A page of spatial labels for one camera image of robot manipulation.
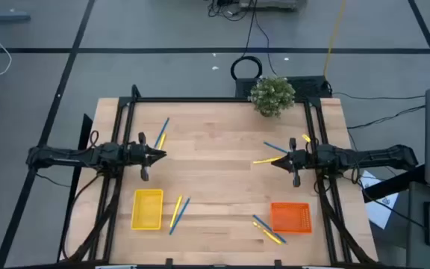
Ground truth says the curved black floor cable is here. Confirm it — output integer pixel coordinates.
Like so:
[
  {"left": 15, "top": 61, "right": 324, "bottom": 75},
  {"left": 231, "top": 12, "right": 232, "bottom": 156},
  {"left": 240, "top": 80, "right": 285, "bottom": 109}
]
[{"left": 347, "top": 105, "right": 427, "bottom": 130}]

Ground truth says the black aluminium rig frame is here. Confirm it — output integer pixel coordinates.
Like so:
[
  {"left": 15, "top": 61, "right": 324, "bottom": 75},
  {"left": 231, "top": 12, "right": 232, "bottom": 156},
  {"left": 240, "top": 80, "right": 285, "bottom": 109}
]
[{"left": 56, "top": 84, "right": 378, "bottom": 269}]

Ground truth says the long grey desk foot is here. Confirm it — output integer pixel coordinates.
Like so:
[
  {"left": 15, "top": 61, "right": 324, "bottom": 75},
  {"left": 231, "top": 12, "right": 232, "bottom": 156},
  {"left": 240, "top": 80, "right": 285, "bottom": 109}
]
[{"left": 0, "top": 0, "right": 32, "bottom": 23}]

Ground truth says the thin black cable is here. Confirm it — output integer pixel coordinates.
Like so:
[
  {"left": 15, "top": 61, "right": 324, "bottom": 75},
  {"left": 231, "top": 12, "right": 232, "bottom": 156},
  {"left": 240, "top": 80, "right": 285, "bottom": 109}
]
[{"left": 254, "top": 14, "right": 278, "bottom": 77}]

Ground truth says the grey keyboard desk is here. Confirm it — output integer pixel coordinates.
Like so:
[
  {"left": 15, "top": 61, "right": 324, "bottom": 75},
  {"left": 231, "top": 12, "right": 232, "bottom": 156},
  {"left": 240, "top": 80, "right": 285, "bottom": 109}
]
[{"left": 406, "top": 181, "right": 430, "bottom": 269}]

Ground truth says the straight black floor cable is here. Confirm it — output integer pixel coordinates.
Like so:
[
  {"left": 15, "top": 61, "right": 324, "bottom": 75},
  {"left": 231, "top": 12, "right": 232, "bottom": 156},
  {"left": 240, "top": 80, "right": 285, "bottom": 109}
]
[{"left": 332, "top": 91, "right": 427, "bottom": 102}]

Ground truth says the black cable tangle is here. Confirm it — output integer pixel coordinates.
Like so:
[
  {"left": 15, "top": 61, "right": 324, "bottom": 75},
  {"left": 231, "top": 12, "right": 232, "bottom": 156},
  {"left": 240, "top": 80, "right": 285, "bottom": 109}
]
[{"left": 206, "top": 0, "right": 248, "bottom": 22}]

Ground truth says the grey equipment box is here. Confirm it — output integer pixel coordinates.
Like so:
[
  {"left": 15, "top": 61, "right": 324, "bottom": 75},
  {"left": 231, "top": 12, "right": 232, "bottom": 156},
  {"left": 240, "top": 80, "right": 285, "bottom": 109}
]
[{"left": 239, "top": 0, "right": 308, "bottom": 11}]

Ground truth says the white paper sheet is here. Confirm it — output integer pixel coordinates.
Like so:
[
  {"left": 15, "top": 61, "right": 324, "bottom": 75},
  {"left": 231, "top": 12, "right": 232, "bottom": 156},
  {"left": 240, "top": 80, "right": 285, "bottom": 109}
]
[{"left": 359, "top": 170, "right": 401, "bottom": 230}]

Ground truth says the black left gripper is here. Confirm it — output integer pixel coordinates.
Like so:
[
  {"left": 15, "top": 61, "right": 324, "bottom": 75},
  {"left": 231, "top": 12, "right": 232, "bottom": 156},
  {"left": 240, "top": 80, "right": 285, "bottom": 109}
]
[{"left": 127, "top": 132, "right": 167, "bottom": 182}]

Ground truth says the blue pen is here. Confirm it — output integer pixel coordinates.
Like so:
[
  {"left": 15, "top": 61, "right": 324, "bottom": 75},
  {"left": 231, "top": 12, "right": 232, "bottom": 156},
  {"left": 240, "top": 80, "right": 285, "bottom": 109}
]
[
  {"left": 252, "top": 214, "right": 287, "bottom": 244},
  {"left": 168, "top": 197, "right": 192, "bottom": 236},
  {"left": 262, "top": 140, "right": 290, "bottom": 155},
  {"left": 153, "top": 117, "right": 171, "bottom": 149}
]

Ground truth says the black coiled cable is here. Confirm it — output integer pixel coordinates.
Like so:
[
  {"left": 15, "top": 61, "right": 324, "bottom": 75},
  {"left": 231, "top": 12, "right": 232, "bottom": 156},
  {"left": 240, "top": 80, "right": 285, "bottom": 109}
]
[{"left": 230, "top": 0, "right": 264, "bottom": 81}]

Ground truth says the black beam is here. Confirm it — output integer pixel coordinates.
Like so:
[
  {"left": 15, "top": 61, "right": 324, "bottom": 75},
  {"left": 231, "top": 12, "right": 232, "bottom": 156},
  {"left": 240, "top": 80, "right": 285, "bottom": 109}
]
[{"left": 363, "top": 164, "right": 427, "bottom": 203}]

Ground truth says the small green potted plant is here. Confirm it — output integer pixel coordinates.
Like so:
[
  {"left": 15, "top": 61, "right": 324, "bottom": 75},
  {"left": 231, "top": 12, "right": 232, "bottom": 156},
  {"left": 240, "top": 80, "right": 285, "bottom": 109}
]
[{"left": 247, "top": 75, "right": 297, "bottom": 118}]

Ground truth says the yellow cable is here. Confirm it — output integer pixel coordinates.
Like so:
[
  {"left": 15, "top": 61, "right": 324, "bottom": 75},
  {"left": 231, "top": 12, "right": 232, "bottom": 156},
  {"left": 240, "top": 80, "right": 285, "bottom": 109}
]
[{"left": 322, "top": 0, "right": 348, "bottom": 79}]

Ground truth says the black perforated computer case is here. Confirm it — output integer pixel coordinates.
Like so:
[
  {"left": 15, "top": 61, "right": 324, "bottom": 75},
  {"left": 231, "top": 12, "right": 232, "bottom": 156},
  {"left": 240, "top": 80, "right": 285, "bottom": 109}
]
[{"left": 235, "top": 75, "right": 332, "bottom": 100}]

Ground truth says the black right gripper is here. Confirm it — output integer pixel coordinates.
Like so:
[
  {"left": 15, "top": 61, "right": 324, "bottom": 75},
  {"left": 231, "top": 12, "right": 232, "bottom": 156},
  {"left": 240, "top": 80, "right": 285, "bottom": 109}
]
[{"left": 271, "top": 137, "right": 313, "bottom": 188}]

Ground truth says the yellow plastic basket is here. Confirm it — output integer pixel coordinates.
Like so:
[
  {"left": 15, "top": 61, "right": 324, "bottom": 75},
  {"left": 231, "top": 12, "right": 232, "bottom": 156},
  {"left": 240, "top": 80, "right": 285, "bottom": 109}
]
[{"left": 131, "top": 188, "right": 164, "bottom": 231}]

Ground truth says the orange plastic basket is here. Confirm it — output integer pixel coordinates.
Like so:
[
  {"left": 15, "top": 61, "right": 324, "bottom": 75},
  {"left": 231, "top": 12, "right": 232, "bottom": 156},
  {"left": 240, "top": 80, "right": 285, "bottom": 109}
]
[{"left": 269, "top": 202, "right": 313, "bottom": 235}]

